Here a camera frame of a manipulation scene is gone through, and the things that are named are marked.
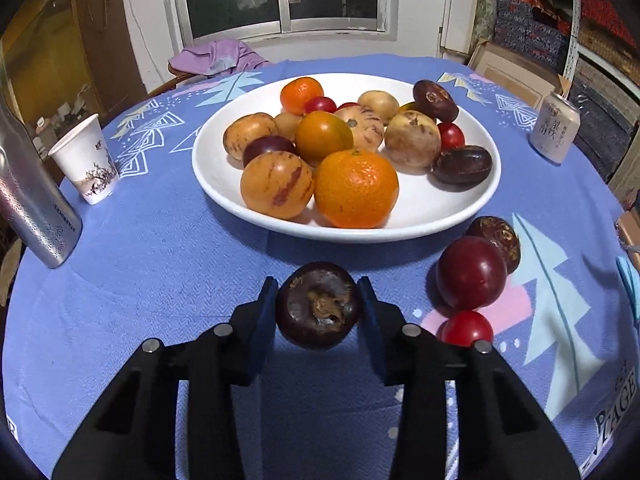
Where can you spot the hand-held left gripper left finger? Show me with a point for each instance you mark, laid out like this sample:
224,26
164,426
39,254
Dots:
260,345

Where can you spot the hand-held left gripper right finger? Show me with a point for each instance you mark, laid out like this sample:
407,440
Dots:
375,345

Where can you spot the dark brown water chestnut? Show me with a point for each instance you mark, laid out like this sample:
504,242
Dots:
310,320
461,164
500,235
434,100

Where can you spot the dark purple plum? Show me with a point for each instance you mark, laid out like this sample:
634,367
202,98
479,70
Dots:
267,146
471,272

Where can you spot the white plate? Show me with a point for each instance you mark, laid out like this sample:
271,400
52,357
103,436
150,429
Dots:
440,205

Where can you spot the orange tangerine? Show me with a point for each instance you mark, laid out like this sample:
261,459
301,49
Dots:
356,188
301,95

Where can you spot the small yellow pepino melon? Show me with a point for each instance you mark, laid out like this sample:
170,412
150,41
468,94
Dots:
287,122

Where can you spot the blue printed tablecloth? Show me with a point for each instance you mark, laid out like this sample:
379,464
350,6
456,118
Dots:
150,270

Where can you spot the white paper cup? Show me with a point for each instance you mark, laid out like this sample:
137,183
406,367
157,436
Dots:
85,160

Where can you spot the stainless steel bottle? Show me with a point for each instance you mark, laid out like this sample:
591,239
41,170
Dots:
35,210

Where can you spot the wicker chair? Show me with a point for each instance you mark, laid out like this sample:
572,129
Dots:
170,82

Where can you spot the white drink can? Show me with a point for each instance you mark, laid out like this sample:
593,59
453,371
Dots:
552,130

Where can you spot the purple cloth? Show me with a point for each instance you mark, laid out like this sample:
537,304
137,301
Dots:
215,57

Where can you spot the white board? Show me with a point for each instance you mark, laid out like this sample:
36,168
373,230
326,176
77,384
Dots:
460,5

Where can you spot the white metal shelf rack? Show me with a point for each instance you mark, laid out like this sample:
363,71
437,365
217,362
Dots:
572,35

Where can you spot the wooden cabinet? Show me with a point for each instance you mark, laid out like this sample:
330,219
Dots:
50,35

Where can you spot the stack of patterned boxes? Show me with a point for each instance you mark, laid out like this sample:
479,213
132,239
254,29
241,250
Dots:
600,20

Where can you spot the wooden picture frame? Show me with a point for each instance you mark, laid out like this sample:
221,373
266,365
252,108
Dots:
515,77

